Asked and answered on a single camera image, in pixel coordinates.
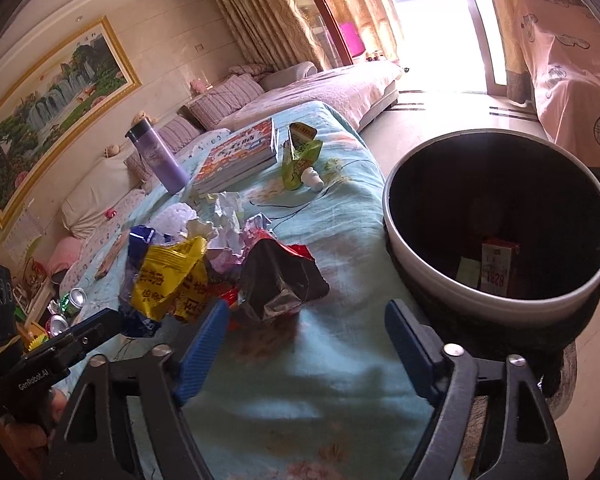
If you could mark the red crushed can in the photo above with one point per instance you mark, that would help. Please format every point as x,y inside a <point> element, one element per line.
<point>56,325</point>

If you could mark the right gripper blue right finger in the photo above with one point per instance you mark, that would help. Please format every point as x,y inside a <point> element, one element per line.
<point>419,349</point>

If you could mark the black white-rimmed trash bin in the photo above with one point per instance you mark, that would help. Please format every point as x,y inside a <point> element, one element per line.
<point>497,236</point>

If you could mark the left beige curtain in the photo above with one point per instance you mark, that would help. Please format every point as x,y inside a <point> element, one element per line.
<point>273,33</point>

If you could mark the stack of colourful books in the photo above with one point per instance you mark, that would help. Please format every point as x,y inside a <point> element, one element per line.
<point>242,154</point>

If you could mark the red black snack bag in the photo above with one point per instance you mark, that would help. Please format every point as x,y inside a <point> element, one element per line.
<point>274,281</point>

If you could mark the purple water bottle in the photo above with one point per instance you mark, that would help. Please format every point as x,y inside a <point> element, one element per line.
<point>157,156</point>

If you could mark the pink heart-pattern covered furniture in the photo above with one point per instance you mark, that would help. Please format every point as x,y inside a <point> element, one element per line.
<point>563,59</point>

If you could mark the wooden remote-like block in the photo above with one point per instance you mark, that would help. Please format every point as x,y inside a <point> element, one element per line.
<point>111,255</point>

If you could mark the person's left hand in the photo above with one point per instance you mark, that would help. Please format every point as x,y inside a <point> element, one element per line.
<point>56,402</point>

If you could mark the yellow snack bag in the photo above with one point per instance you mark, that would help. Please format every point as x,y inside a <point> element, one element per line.
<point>172,279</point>

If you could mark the green carton box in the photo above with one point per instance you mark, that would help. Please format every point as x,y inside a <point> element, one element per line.
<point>469,272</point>

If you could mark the white foam fruit net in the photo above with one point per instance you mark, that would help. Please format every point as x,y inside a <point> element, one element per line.
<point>173,220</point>

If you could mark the red white 1928 box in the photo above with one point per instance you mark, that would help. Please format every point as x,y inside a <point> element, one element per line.
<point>498,267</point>

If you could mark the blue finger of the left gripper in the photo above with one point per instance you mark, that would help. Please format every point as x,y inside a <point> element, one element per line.
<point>87,335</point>

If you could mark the cream plush toy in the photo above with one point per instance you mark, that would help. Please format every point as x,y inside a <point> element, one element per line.
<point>140,116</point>

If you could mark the sofa with striped cushions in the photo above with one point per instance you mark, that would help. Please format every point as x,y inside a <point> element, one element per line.
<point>358,92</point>

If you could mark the green crushed can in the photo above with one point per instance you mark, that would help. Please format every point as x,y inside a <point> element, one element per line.
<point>73,302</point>

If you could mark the framed waterfall painting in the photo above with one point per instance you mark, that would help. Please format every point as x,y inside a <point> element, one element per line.
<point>54,101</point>

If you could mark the white paper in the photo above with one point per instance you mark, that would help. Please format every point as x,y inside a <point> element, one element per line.
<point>228,233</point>

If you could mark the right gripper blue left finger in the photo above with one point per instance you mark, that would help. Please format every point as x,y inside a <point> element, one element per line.
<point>195,349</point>

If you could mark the floral turquoise table cloth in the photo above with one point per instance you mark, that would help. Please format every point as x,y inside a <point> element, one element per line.
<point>321,394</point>

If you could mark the dark blue snack bag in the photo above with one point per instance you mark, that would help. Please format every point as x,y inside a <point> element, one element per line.
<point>133,323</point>

